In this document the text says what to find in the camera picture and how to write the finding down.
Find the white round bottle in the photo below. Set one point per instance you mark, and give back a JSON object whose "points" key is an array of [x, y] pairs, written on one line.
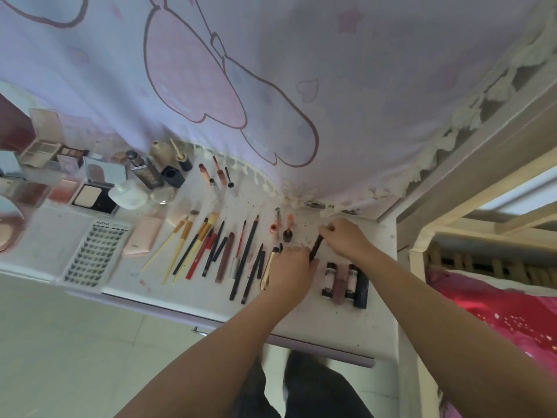
{"points": [[128, 195]]}

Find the black gold foundation pump cap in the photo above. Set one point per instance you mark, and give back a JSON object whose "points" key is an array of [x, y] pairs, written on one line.
{"points": [[185, 163]]}

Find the beige palette with lid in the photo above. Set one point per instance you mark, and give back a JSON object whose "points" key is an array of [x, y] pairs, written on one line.
{"points": [[39, 152]]}

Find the false eyelash tray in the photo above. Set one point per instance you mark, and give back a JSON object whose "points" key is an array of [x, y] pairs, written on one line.
{"points": [[93, 256]]}

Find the black compact with mirror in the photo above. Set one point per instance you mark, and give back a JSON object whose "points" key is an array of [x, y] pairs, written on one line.
{"points": [[87, 198]]}

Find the clear dome bottle cap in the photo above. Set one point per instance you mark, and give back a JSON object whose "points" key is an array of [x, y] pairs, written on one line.
{"points": [[162, 196]]}

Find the thin gold makeup brush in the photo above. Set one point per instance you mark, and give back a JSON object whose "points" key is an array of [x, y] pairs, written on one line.
{"points": [[163, 245]]}

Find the light wooden bed frame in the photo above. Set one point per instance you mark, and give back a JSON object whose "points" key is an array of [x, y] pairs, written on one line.
{"points": [[457, 178]]}

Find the peach slim wand cap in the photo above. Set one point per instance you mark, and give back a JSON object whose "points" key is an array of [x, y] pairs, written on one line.
{"points": [[290, 222]]}

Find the clear eyelash tray lid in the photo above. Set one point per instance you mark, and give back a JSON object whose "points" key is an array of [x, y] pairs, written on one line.
{"points": [[39, 243]]}

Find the glass foundation bottle black cap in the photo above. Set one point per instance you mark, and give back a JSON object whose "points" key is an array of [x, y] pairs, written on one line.
{"points": [[160, 152]]}

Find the dark square foundation bottle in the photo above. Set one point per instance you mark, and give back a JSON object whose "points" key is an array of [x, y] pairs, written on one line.
{"points": [[148, 174]]}

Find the reddish lip gloss wand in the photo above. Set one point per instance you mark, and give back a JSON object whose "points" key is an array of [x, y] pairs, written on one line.
{"points": [[222, 176]]}

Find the round pink powder compact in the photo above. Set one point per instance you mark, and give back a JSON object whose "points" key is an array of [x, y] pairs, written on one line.
{"points": [[8, 230]]}

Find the person's right forearm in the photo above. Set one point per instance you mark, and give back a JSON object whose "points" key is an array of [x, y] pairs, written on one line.
{"points": [[457, 335]]}

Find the peach squeeze tube cap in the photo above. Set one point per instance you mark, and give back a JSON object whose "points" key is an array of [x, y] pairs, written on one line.
{"points": [[176, 218]]}

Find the person's left hand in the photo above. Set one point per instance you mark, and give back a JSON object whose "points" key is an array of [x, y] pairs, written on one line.
{"points": [[293, 274]]}

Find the brown wooden door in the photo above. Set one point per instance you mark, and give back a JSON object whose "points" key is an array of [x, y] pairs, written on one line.
{"points": [[15, 126]]}

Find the pink blush pan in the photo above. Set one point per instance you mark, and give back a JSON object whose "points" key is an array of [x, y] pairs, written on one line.
{"points": [[64, 192]]}

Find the white table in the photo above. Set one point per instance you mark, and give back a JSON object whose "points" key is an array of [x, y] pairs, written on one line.
{"points": [[313, 326]]}

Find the brown lip gloss wand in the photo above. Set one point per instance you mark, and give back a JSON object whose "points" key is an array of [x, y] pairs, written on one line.
{"points": [[238, 252]]}

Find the small four-pan red palette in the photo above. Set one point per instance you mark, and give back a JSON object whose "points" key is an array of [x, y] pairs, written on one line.
{"points": [[31, 195]]}

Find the lilac heart print cloth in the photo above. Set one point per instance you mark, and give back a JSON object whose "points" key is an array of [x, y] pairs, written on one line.
{"points": [[348, 82]]}

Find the short red pencil cap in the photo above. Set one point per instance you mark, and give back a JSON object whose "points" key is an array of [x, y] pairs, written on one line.
{"points": [[210, 241]]}

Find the person's grey trousers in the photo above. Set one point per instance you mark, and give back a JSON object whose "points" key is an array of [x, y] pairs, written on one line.
{"points": [[317, 391]]}

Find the black concealer wand cap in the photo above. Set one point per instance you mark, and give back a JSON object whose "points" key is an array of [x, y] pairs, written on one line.
{"points": [[287, 236]]}

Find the black wand white cap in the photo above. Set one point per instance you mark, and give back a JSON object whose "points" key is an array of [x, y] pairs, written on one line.
{"points": [[230, 184]]}

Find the peach lip gloss tube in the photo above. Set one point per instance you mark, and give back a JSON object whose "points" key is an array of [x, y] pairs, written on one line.
{"points": [[205, 173]]}

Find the mirrored blush palette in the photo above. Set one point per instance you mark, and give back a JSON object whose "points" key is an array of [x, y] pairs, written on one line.
{"points": [[9, 165]]}

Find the person's right hand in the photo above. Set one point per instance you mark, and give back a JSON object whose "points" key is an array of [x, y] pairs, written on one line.
{"points": [[350, 241]]}

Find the person's left forearm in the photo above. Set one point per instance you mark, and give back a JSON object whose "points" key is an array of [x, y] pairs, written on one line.
{"points": [[204, 365]]}

